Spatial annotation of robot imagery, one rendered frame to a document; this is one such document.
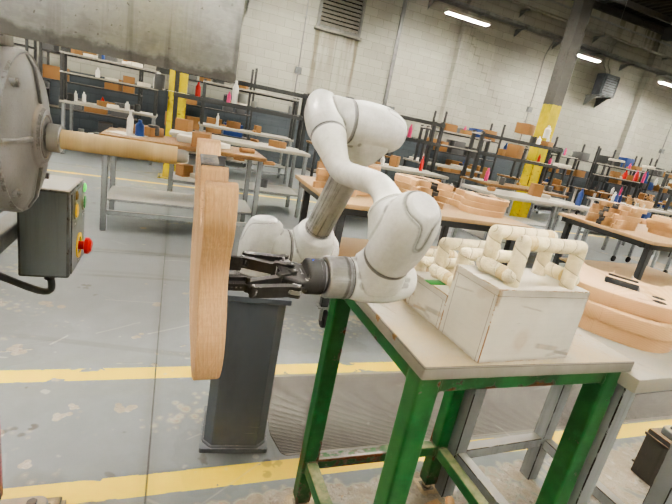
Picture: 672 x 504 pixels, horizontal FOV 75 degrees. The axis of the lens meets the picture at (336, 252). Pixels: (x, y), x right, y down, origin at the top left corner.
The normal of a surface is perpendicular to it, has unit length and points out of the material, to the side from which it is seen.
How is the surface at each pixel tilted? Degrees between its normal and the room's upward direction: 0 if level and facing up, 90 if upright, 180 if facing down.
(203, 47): 90
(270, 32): 90
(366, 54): 90
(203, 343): 92
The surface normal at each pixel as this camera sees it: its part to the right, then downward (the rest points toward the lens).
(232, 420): 0.20, 0.31
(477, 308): -0.91, -0.06
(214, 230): 0.26, 0.62
